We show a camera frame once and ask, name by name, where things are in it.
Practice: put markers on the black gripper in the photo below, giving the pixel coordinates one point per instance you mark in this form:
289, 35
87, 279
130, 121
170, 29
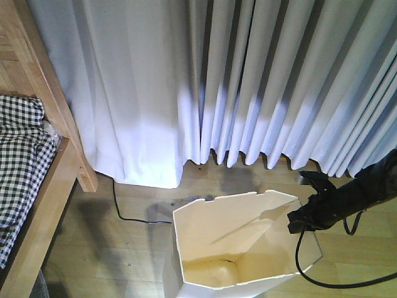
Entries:
319, 213

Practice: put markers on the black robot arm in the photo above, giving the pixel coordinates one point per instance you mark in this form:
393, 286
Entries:
371, 186

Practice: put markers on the white pleated curtain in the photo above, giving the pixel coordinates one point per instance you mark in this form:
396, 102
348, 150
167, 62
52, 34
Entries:
154, 84

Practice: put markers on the wooden bed frame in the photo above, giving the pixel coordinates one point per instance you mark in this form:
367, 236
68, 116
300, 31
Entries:
26, 71

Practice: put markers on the black white checkered blanket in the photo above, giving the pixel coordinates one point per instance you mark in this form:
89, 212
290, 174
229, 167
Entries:
27, 152

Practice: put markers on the white angular trash bin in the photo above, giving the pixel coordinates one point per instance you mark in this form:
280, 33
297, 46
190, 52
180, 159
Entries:
235, 246

